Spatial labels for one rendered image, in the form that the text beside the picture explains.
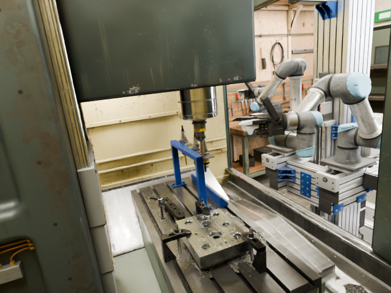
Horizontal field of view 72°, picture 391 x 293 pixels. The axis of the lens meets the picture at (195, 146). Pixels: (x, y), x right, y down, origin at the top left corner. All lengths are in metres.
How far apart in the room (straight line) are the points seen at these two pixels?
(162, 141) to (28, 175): 1.53
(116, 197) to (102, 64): 1.36
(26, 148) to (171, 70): 0.49
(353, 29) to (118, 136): 1.70
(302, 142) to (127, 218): 1.27
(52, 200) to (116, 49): 0.47
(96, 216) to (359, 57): 1.80
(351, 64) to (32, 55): 1.77
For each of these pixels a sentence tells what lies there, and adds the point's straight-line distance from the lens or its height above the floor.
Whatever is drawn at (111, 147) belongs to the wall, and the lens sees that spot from 2.07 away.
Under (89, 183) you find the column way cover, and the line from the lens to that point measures 0.81.
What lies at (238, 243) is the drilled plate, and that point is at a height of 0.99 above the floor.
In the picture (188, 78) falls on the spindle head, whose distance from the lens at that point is 0.94.
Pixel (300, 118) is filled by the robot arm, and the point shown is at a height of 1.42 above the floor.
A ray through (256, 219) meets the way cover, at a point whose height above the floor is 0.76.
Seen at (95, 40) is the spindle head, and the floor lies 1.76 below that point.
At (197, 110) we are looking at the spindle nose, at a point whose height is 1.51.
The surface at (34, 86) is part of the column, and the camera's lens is 0.66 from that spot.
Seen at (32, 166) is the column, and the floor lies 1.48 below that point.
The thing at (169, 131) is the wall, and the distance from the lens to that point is 2.13.
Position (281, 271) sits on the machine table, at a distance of 1.15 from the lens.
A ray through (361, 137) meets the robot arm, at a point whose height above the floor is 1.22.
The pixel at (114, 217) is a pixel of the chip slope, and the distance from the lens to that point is 1.99.
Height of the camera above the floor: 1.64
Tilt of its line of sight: 15 degrees down
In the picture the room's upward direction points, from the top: 6 degrees counter-clockwise
